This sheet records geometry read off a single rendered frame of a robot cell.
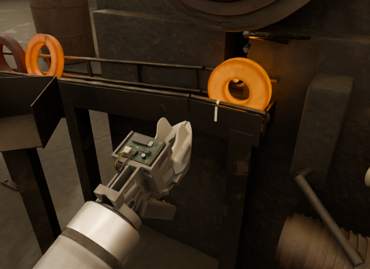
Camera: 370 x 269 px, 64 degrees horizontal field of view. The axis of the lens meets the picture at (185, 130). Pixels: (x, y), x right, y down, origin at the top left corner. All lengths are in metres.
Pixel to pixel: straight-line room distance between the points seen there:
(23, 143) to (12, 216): 0.78
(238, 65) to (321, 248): 0.42
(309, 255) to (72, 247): 0.46
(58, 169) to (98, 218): 1.42
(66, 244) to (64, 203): 1.18
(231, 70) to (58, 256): 0.52
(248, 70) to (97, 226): 0.47
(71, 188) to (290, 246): 1.20
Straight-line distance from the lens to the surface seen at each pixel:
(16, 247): 1.47
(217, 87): 0.75
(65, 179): 1.72
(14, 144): 0.88
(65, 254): 0.39
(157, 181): 0.43
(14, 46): 1.31
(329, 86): 0.66
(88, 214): 0.41
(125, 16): 0.95
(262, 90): 0.71
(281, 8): 0.64
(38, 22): 3.57
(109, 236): 0.39
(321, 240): 0.69
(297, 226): 0.70
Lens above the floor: 1.02
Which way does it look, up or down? 30 degrees down
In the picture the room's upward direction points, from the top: straight up
